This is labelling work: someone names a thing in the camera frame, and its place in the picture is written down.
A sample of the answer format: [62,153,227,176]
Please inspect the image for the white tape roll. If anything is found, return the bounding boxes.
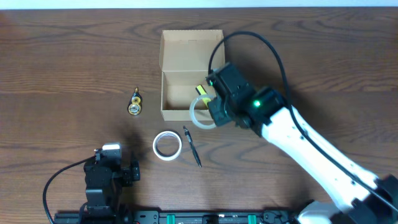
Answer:
[152,131,183,162]

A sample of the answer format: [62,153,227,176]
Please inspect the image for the yellow highlighter marker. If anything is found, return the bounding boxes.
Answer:
[195,85,212,107]

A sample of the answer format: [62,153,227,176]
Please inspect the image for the clear tape roll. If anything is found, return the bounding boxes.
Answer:
[189,94,216,130]

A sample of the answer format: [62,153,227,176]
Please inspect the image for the black yellow correction tape dispenser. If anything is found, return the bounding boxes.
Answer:
[127,87,142,116]

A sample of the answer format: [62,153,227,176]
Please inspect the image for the black pen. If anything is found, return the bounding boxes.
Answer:
[183,126,202,168]

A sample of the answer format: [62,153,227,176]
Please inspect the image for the brown cardboard box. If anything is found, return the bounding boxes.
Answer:
[159,30,224,121]

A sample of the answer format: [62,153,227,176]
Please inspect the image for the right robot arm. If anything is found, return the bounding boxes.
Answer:
[206,63,397,223]

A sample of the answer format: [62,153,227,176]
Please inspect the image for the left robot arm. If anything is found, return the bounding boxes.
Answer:
[84,149,141,221]

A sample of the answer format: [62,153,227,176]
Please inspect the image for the left black cable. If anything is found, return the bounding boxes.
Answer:
[42,155,96,224]

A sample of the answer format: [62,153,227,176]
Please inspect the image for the black cable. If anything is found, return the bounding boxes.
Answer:
[207,30,398,214]
[42,155,96,224]

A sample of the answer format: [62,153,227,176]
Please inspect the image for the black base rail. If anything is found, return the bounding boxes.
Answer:
[54,210,298,224]

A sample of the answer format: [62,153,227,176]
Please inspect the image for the right black cable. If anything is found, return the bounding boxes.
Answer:
[207,30,398,214]

